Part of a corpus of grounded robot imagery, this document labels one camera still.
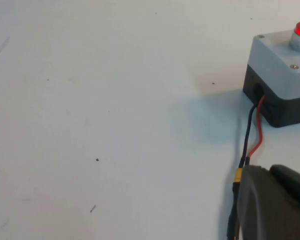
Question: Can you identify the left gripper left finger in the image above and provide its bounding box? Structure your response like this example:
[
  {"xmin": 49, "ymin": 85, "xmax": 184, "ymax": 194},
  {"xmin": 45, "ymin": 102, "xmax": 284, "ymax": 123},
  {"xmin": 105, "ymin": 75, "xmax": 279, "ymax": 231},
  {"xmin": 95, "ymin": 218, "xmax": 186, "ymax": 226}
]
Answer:
[{"xmin": 236, "ymin": 164, "xmax": 300, "ymax": 240}]

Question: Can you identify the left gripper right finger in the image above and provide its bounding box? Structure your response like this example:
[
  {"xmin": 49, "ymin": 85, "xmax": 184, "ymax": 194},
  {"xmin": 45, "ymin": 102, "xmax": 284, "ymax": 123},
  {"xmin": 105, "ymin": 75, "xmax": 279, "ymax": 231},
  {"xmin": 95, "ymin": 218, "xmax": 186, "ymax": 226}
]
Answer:
[{"xmin": 268, "ymin": 164, "xmax": 300, "ymax": 216}]

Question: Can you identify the grey and black button box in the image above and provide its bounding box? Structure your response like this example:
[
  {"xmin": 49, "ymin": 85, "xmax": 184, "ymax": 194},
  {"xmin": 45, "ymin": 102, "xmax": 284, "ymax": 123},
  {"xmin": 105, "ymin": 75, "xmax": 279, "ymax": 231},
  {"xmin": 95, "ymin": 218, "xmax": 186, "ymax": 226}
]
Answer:
[{"xmin": 242, "ymin": 28, "xmax": 300, "ymax": 129}]

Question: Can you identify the black power cable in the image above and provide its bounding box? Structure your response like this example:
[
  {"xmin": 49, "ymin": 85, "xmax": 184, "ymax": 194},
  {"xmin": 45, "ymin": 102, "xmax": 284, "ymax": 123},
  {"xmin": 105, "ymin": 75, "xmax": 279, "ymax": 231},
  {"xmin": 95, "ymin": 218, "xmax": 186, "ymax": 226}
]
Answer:
[{"xmin": 226, "ymin": 182, "xmax": 241, "ymax": 240}]

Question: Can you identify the yellow wire connector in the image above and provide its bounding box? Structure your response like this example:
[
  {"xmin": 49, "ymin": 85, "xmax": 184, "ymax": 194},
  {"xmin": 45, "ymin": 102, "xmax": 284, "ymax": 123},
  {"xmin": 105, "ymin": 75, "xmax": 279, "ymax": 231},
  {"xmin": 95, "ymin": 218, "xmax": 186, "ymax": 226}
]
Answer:
[{"xmin": 233, "ymin": 167, "xmax": 244, "ymax": 185}]

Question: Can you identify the red wire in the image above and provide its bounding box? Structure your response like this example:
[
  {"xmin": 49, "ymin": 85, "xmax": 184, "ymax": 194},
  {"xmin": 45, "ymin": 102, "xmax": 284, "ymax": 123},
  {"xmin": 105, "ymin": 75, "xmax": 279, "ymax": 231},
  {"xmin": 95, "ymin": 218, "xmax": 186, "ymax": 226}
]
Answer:
[{"xmin": 245, "ymin": 94, "xmax": 266, "ymax": 159}]

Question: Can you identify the black wire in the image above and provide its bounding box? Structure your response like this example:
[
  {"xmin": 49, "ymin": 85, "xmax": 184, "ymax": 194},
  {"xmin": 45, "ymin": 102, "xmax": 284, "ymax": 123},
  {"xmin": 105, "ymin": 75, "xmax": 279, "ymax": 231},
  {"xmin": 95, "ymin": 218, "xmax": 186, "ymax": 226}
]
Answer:
[{"xmin": 238, "ymin": 104, "xmax": 259, "ymax": 170}]

